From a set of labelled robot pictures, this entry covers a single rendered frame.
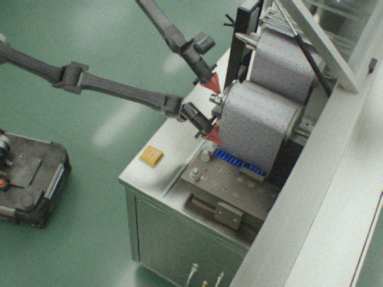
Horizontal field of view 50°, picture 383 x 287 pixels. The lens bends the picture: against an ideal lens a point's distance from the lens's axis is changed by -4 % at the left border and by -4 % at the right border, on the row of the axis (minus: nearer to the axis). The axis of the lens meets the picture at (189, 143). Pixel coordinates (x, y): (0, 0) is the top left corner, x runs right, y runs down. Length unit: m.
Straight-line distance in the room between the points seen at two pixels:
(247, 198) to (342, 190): 0.50
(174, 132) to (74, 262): 1.08
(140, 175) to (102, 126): 1.41
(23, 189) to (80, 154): 0.57
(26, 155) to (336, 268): 2.10
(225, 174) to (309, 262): 0.68
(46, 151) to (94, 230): 0.57
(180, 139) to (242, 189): 0.42
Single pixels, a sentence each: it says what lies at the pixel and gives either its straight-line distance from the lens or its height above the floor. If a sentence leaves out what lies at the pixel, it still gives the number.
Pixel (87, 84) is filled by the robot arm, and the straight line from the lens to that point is 1.56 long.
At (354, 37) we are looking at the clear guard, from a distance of 1.20.
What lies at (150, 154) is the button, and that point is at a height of 0.92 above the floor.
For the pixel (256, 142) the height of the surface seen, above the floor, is 1.16.
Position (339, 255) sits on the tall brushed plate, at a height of 1.44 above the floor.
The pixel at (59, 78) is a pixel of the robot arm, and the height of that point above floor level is 1.26.
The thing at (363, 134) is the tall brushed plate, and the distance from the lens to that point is 1.32.
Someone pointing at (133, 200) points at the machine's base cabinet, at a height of 0.78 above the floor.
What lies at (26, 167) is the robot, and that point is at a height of 0.26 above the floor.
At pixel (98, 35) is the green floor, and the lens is 3.90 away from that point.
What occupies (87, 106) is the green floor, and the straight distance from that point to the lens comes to 3.26.
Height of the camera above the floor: 2.33
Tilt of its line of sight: 51 degrees down
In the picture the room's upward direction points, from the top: 6 degrees clockwise
